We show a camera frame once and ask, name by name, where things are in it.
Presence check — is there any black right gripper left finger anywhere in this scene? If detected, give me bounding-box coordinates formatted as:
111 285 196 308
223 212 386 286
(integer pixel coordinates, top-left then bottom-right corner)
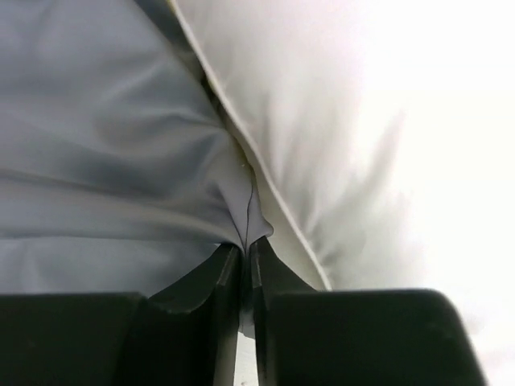
1 244 241 385

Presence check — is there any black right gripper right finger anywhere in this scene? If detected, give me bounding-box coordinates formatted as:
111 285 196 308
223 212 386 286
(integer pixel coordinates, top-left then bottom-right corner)
249 238 486 386

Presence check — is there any grey pillowcase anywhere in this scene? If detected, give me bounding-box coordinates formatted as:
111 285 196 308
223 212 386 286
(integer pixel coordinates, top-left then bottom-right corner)
0 0 275 299

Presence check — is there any white pillow yellow edge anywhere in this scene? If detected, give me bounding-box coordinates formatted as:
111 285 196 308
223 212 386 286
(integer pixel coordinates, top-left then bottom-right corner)
172 1 514 364

